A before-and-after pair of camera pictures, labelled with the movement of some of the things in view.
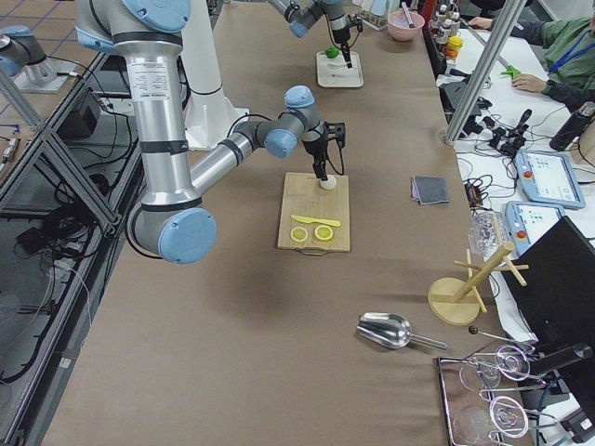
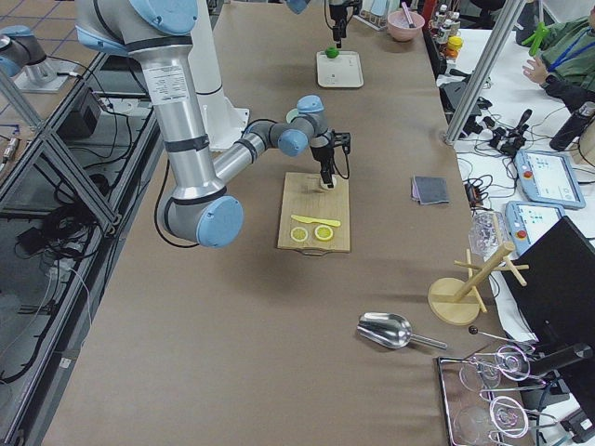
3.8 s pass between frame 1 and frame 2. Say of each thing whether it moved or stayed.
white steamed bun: stayed
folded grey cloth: stayed
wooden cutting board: stayed
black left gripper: moved
